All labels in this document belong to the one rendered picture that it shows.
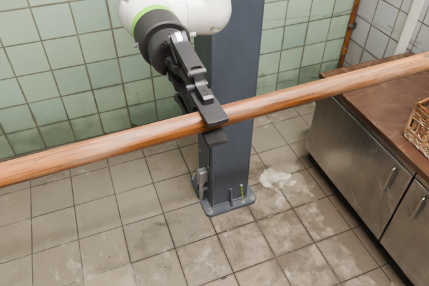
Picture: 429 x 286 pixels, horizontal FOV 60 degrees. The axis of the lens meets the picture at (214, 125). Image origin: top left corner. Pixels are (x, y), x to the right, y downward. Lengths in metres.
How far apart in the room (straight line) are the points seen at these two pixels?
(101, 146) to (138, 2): 0.34
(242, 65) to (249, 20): 0.17
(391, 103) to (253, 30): 0.69
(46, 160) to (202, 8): 0.44
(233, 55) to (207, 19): 0.53
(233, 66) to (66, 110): 1.01
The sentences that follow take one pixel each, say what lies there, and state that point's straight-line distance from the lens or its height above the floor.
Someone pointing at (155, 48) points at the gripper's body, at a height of 1.22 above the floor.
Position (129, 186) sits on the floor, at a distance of 2.01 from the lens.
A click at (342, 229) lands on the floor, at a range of 1.91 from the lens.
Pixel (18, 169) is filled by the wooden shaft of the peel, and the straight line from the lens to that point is 0.50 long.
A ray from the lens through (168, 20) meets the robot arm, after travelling 0.67.
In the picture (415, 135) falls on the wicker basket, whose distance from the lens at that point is 1.50.
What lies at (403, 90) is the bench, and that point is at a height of 0.58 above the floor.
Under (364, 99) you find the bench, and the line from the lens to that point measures 1.67.
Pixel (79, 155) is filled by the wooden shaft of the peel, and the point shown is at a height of 1.20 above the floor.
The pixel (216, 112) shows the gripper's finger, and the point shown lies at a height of 1.21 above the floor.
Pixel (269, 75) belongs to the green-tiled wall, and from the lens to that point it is 2.30.
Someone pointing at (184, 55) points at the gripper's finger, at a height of 1.25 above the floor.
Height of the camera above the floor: 1.53
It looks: 42 degrees down
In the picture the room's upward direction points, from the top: straight up
